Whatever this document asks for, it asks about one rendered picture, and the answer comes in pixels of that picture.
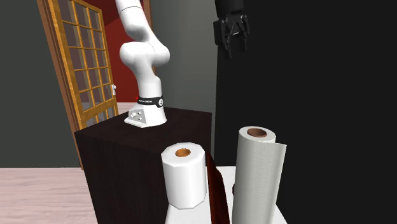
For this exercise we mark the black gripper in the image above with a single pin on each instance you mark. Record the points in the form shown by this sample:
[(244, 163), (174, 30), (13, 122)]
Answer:
[(229, 9)]

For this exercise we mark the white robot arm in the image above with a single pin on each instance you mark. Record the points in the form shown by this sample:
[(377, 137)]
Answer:
[(145, 56)]

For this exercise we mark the tall white paper towel roll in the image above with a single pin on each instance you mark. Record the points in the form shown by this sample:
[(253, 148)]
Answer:
[(256, 176)]

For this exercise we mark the wooden door with glass panes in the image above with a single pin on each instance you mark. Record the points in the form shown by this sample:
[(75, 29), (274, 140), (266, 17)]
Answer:
[(81, 62)]

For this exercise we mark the short white paper roll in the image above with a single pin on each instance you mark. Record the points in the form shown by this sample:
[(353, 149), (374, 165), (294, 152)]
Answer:
[(184, 180)]

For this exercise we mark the dark red-brown flat board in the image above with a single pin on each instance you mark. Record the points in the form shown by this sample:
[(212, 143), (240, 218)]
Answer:
[(217, 192)]

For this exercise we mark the dark robot stand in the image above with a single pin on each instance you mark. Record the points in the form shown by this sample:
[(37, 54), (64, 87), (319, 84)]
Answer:
[(130, 161)]

